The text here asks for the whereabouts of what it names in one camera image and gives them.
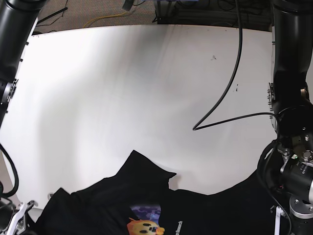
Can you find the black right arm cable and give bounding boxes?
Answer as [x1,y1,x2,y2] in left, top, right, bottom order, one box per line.
[0,143,20,199]

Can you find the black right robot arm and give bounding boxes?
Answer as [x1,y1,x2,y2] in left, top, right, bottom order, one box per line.
[0,0,47,121]

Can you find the black T-shirt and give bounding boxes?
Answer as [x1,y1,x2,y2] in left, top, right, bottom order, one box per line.
[34,151,275,235]

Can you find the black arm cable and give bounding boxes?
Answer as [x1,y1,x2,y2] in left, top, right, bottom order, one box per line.
[192,0,278,132]
[0,143,20,199]

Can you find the left table cable grommet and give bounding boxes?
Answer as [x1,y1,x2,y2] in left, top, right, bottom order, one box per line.
[47,193,54,200]

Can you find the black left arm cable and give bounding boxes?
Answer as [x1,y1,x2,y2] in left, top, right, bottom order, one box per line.
[192,0,278,132]

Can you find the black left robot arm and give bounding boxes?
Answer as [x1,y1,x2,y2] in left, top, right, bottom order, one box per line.
[256,0,313,235]

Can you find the black rod on floor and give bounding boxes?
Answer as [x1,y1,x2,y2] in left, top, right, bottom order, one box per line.
[37,7,68,24]

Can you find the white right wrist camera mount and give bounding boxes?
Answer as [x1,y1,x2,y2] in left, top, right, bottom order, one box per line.
[4,200,38,235]

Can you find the yellow cable on floor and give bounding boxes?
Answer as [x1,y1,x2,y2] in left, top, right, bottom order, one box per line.
[84,11,129,29]

